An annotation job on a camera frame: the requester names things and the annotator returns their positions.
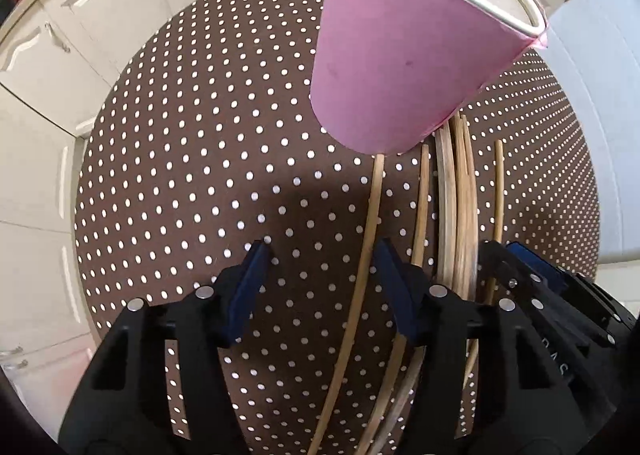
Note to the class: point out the pink paper cup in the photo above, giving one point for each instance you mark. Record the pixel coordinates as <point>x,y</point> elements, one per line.
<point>389,72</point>

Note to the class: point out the bamboo chopstick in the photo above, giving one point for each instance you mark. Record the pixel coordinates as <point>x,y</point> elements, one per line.
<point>473,218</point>
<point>394,393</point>
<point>461,257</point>
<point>496,236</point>
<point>369,233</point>
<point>447,206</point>

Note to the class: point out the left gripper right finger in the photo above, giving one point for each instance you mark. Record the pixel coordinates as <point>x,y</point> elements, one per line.
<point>524,406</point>

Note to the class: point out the cream kitchen base cabinets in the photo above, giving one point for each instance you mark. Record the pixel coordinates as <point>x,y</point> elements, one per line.
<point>59,61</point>

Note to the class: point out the brown polka dot tablecloth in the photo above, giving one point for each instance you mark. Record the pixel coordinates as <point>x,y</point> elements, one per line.
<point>207,142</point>

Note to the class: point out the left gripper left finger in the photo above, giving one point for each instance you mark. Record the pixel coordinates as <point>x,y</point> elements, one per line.
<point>120,405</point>

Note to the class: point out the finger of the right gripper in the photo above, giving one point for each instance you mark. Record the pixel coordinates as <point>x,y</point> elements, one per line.
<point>495,274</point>
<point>537,264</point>

